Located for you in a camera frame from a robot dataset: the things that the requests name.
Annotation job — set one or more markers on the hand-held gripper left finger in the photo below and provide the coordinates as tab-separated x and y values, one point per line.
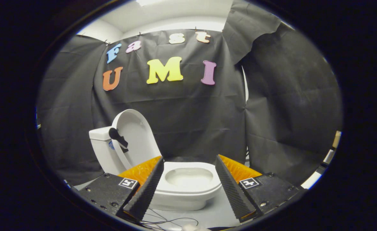
146	192

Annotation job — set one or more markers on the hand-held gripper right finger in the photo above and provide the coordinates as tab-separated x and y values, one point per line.
233	192

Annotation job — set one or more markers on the white toilet lid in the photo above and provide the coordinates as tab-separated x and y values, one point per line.
137	134

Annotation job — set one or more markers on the black backdrop cloth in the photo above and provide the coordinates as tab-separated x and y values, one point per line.
191	112

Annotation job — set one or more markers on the white toilet bowl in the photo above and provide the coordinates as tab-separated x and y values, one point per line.
182	199

